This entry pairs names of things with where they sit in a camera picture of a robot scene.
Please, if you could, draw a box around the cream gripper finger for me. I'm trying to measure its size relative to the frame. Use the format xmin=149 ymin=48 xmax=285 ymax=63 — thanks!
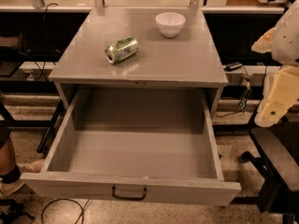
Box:
xmin=254 ymin=65 xmax=299 ymax=127
xmin=251 ymin=28 xmax=276 ymax=53

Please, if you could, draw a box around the green soda can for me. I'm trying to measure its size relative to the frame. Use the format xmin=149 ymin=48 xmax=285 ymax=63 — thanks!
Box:
xmin=105 ymin=36 xmax=139 ymax=64

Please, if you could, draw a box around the open grey top drawer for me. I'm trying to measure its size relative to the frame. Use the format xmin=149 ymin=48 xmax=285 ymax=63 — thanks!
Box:
xmin=22 ymin=88 xmax=241 ymax=206

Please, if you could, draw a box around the black power adapter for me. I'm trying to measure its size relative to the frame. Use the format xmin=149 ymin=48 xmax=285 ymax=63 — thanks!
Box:
xmin=224 ymin=62 xmax=242 ymax=72

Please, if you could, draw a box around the black office chair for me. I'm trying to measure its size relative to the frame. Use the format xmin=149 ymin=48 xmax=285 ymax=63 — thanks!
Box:
xmin=240 ymin=121 xmax=299 ymax=224

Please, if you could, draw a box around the white ceramic bowl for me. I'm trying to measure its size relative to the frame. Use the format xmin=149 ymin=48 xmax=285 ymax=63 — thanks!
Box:
xmin=155 ymin=12 xmax=186 ymax=37

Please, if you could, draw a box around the grey cabinet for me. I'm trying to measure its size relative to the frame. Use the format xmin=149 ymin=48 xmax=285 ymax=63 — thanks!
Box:
xmin=48 ymin=7 xmax=229 ymax=117

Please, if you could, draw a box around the person's leg with shoe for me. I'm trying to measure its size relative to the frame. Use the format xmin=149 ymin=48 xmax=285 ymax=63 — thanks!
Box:
xmin=0 ymin=127 xmax=45 ymax=197

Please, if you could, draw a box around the black drawer handle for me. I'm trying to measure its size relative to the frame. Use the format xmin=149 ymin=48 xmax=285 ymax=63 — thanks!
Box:
xmin=111 ymin=186 xmax=148 ymax=202

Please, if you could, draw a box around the black hanging cable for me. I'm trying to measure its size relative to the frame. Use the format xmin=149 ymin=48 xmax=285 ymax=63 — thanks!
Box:
xmin=18 ymin=2 xmax=64 ymax=81

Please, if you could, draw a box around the black floor cable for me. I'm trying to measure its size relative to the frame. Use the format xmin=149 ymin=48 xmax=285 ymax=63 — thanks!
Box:
xmin=40 ymin=198 xmax=92 ymax=224

